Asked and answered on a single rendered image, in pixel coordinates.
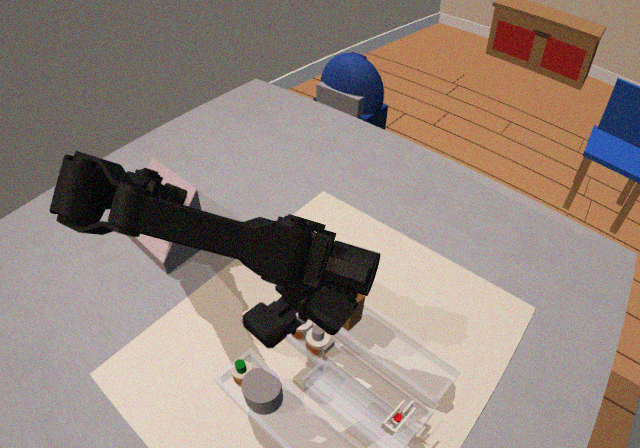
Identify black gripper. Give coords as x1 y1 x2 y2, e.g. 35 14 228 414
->
242 285 314 348

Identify grey cylinder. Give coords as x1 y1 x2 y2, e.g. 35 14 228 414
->
241 367 283 415

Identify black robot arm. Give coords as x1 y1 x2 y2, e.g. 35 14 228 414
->
50 151 380 335

